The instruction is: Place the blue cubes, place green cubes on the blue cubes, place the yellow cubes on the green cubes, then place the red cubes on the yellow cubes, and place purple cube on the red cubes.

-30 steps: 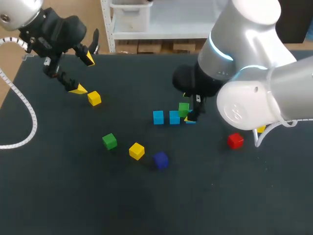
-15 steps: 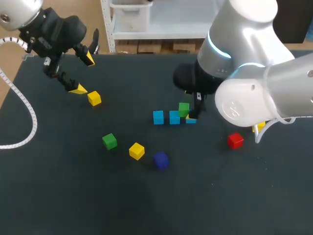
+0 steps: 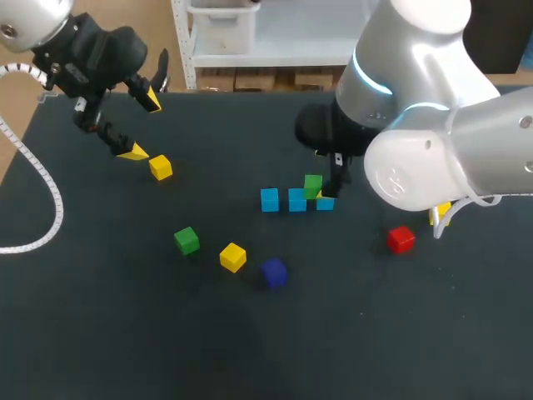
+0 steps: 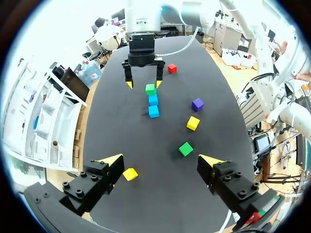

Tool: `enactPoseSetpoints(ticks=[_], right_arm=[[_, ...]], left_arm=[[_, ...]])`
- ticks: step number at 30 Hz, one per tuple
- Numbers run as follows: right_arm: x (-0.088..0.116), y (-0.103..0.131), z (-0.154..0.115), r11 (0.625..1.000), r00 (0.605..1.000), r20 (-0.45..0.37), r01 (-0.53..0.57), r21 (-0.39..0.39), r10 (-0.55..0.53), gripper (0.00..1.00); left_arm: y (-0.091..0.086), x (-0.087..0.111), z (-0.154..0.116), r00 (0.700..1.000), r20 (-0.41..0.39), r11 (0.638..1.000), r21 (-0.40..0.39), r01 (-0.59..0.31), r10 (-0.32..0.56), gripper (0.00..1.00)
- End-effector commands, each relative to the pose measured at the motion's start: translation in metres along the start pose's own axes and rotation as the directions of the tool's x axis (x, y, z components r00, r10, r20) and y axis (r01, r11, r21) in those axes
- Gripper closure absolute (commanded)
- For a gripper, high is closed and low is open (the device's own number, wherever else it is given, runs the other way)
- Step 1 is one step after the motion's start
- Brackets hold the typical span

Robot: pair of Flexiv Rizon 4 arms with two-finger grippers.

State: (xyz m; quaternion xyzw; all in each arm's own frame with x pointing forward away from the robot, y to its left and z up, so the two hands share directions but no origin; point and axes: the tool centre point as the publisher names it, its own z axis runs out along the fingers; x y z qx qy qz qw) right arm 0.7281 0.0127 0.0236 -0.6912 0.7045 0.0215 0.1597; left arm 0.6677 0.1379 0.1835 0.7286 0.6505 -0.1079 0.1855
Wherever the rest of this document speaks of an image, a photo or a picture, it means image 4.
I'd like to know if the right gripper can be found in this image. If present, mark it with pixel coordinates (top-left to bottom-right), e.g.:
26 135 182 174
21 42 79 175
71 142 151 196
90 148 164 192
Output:
121 33 166 90

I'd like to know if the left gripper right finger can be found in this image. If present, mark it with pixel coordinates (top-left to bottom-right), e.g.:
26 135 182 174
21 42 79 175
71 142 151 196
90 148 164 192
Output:
197 154 260 215

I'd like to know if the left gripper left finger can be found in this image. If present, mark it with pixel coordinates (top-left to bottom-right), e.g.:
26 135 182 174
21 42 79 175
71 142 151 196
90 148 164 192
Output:
59 153 125 217

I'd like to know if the green cube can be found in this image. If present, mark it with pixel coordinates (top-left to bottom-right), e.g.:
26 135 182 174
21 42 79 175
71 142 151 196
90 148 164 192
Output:
178 141 194 157
145 83 157 96

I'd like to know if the yellow cube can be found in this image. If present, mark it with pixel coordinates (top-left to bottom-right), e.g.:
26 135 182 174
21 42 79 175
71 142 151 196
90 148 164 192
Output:
186 116 201 132
122 167 139 182

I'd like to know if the purple cube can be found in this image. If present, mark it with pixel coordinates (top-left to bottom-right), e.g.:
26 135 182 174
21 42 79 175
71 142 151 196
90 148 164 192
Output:
191 98 205 113

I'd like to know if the person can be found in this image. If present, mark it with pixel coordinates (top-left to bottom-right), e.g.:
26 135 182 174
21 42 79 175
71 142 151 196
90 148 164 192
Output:
93 17 125 47

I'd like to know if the person's hand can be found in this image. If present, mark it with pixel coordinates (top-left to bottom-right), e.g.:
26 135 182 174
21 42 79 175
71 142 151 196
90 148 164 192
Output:
292 72 311 82

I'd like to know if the white cable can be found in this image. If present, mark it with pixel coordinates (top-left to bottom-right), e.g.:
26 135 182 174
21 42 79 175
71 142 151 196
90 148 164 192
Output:
155 25 201 59
219 210 233 233

